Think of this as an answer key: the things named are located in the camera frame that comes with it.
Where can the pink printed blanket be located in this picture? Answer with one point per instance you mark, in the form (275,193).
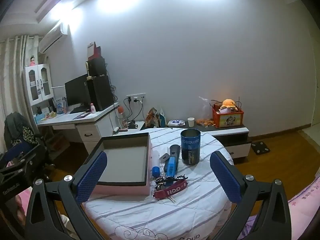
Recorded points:
(306,205)

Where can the clear plastic bag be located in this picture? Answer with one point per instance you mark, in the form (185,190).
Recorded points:
(206,106)

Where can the pile of orange peels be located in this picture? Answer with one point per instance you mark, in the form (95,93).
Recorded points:
(203,122)

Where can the dark mouse pad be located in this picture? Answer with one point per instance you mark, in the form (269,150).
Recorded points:
(82,115)

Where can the white paper cup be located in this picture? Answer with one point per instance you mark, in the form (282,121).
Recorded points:
(191,122)

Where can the white wall power socket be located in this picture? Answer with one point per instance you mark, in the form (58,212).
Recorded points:
(136,97)

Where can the white air conditioner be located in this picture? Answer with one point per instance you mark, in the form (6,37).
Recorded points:
(52,38)

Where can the small black device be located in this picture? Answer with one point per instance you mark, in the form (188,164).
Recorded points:
(132,125)

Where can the black computer monitor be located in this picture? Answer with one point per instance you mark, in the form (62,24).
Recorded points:
(76,91)

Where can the pink bottle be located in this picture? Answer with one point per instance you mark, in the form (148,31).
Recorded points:
(93,108)

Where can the pink storage box black rim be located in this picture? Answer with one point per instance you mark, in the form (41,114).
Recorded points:
(120,160)

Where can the black speaker box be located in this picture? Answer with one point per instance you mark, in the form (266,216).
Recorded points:
(96,67)

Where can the pink doll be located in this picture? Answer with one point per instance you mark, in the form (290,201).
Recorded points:
(32,61)

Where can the black white low cabinet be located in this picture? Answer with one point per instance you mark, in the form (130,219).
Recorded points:
(235,135)

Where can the black bathroom scale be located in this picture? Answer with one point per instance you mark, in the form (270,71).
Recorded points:
(260,148)

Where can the black computer tower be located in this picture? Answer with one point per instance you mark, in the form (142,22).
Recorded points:
(101,93)

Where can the blue white box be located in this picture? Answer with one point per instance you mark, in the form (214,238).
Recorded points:
(60,106)

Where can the blue tin can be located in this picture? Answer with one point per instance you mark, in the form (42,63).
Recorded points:
(190,147)

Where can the black hair claw clip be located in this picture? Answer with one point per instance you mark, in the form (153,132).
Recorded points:
(165,180)

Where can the clear tube blue cap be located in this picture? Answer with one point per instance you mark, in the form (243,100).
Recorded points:
(156,172)

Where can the cardboard box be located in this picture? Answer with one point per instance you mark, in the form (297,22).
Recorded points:
(60,142)

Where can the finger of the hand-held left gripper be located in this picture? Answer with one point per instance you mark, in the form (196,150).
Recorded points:
(25,161)
(21,151)

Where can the white desk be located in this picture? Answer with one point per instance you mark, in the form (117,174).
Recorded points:
(90,132)

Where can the red desk calendar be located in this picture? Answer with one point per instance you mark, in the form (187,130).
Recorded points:
(96,51)

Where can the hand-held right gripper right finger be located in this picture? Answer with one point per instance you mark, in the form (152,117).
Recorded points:
(225,180)

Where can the white glass-door cabinet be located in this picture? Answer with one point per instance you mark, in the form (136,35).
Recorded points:
(37,85)

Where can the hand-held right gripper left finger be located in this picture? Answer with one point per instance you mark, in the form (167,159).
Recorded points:
(91,177)

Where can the beige curtain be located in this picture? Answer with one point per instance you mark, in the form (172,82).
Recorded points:
(12,80)

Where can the colourful snack bag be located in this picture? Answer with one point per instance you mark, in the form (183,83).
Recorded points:
(152,117)

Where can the red printed box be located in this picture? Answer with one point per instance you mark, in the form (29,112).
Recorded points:
(228,120)

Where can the black office chair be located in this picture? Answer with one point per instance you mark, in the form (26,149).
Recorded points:
(42,152)

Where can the black remote control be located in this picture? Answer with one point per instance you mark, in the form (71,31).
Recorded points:
(175,150)

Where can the teal tissue box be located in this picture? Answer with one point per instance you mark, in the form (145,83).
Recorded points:
(41,118)

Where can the white wipes packet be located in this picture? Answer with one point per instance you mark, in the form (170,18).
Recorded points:
(176,123)

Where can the orange plush toy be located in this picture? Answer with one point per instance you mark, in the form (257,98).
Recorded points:
(228,103)

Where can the white lint roller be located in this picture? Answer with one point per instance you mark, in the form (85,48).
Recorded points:
(116,130)

